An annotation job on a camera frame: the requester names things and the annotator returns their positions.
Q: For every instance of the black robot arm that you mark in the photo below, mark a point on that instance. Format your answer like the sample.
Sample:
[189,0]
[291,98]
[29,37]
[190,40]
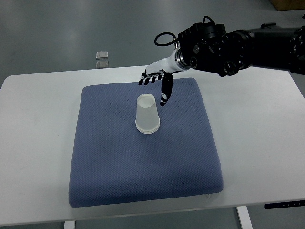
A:
[207,47]

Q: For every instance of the upper silver floor plate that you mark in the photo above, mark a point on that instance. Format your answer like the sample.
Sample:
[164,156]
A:
[102,55]

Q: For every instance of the brown cardboard box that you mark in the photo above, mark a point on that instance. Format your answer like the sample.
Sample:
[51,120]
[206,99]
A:
[284,5]

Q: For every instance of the right white table leg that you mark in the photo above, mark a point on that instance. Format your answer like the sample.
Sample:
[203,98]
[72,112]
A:
[244,217]

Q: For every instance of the blue textured cushion mat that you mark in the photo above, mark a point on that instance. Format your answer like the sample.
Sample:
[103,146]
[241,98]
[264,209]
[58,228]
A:
[114,163]

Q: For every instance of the white paper cup on mat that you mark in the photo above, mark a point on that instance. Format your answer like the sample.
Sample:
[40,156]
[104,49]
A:
[147,131]

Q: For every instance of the lower silver floor plate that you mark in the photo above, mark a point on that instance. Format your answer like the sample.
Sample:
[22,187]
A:
[102,64]

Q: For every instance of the black table control panel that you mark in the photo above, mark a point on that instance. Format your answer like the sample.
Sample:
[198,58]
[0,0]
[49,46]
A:
[289,204]

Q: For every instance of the silver floor plate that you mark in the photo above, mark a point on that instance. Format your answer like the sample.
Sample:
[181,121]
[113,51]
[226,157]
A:
[102,64]
[102,55]

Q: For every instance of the left white table leg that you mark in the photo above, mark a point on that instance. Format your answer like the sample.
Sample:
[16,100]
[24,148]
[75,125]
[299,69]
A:
[69,225]

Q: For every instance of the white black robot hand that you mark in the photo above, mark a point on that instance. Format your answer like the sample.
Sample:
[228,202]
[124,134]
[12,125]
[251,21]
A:
[167,66]

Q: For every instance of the white table leg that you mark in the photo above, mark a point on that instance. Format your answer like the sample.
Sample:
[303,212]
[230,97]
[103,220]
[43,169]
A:
[69,225]
[244,217]

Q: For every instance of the white paper cup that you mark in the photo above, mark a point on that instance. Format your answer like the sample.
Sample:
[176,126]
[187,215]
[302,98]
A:
[146,112]
[147,131]

